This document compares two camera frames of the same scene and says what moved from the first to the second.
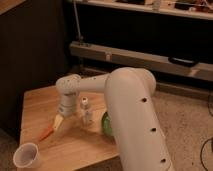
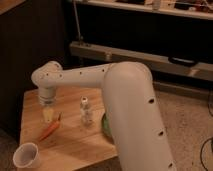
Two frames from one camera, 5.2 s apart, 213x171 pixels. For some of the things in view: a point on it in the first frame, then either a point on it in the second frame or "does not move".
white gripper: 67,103 to 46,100
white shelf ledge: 206,14 does not move
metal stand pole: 80,37 does not move
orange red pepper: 47,133 does not move
